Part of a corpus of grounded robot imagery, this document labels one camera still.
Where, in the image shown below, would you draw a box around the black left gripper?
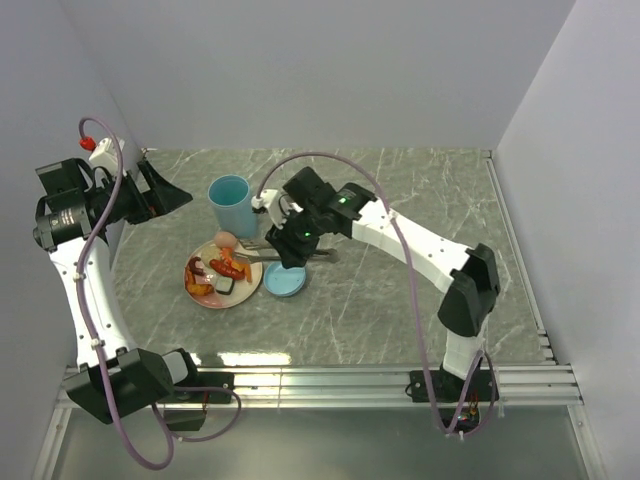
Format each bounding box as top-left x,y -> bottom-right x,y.
86,159 -> 192,225

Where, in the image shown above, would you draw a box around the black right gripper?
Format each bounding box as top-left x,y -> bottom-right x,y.
266,206 -> 326,270

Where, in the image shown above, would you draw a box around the steel food tongs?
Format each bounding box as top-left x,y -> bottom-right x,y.
232,240 -> 340,263

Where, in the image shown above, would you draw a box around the pink toy egg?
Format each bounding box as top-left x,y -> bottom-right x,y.
213,231 -> 238,249

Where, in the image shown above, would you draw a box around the cream toy steamed bun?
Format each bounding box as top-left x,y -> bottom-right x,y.
200,244 -> 221,266

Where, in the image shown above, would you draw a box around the toy sushi roll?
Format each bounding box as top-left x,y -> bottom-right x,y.
214,277 -> 235,296

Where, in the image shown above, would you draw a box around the orange toy chicken wing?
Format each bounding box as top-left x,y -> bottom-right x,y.
184,267 -> 214,297

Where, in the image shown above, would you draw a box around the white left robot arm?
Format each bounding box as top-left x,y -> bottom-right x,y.
33,158 -> 203,424

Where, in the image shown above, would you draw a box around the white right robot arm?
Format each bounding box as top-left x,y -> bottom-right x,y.
251,167 -> 501,400

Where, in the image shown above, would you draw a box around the tall blue lunch container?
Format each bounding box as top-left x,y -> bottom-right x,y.
208,175 -> 258,239

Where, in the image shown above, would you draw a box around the orange toy drumstick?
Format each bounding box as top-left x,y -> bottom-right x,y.
239,263 -> 253,283

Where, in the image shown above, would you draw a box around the red toy shrimp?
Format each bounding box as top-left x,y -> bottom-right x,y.
219,247 -> 243,271

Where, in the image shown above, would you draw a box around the pink and cream plate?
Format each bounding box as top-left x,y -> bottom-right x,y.
185,240 -> 264,309

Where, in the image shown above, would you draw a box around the red toy sausage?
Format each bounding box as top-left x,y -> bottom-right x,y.
209,259 -> 244,281

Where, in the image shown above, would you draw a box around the purple toy octopus tentacle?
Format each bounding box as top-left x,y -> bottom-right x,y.
187,256 -> 205,276

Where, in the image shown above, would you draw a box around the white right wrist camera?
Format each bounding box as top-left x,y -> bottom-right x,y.
251,189 -> 290,230

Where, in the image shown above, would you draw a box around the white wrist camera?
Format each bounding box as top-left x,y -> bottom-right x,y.
79,137 -> 118,175
251,189 -> 290,230

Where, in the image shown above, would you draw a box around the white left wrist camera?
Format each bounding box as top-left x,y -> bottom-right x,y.
79,137 -> 118,175

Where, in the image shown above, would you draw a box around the aluminium mounting rail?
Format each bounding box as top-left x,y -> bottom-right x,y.
53,363 -> 585,410

